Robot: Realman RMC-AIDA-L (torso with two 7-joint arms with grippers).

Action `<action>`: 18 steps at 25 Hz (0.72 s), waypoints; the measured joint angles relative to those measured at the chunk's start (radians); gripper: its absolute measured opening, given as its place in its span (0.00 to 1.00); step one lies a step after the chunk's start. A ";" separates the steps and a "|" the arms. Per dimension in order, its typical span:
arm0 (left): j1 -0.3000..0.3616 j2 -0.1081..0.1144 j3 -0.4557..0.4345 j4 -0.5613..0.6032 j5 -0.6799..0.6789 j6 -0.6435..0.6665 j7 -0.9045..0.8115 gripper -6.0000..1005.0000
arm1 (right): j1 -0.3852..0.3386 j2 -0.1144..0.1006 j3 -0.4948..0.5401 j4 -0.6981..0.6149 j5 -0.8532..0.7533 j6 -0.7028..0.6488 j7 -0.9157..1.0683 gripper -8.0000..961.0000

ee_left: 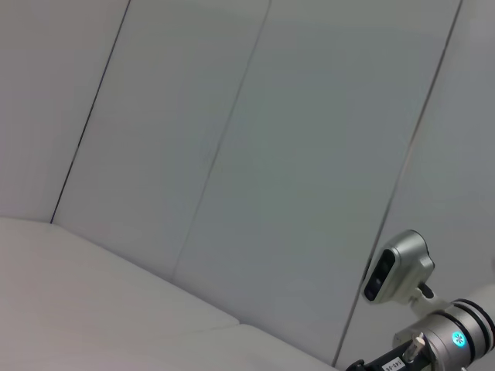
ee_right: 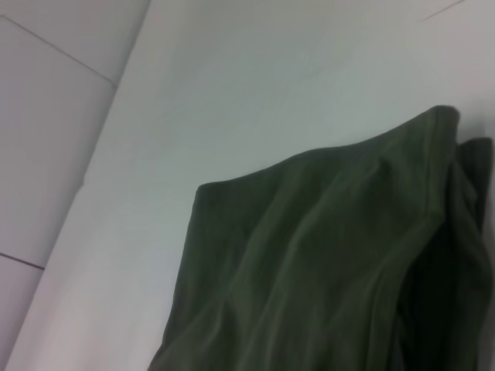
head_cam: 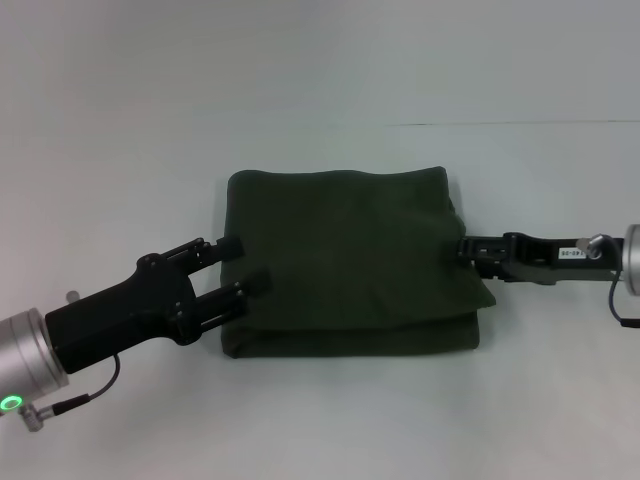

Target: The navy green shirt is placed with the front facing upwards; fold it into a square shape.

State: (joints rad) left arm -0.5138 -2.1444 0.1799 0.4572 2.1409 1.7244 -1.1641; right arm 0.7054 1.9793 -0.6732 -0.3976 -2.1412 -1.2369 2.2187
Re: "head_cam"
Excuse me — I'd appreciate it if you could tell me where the left wrist cable with plug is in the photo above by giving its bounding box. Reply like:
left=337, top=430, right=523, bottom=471
left=19, top=353, right=123, bottom=434

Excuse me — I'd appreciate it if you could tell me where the dark green FREE t-shirt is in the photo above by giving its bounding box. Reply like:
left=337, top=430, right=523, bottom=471
left=219, top=165, right=497, bottom=360

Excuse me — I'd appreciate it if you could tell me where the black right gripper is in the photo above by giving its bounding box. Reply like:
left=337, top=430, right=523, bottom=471
left=456, top=230, right=626, bottom=287

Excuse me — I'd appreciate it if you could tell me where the right wrist cable with plug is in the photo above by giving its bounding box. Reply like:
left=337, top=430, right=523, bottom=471
left=574, top=233, right=640, bottom=330

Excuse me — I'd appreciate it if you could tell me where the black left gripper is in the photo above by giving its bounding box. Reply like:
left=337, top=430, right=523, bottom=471
left=44, top=235, right=273, bottom=376

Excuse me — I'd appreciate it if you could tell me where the wrist cable with plug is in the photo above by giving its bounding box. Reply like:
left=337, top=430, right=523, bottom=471
left=19, top=353, right=123, bottom=434
left=574, top=233, right=640, bottom=330

